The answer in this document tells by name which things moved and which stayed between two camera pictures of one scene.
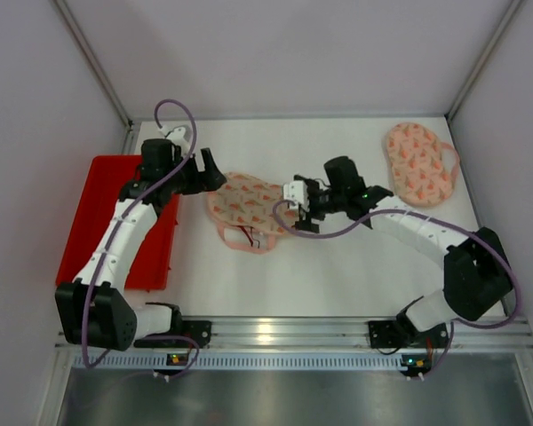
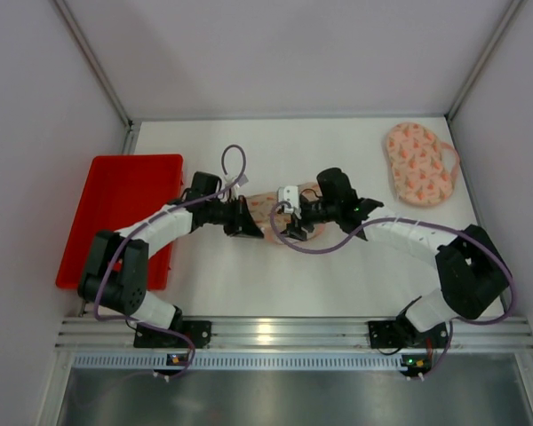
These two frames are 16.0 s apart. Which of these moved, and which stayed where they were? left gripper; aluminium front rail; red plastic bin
Moved: left gripper
Stayed: red plastic bin; aluminium front rail
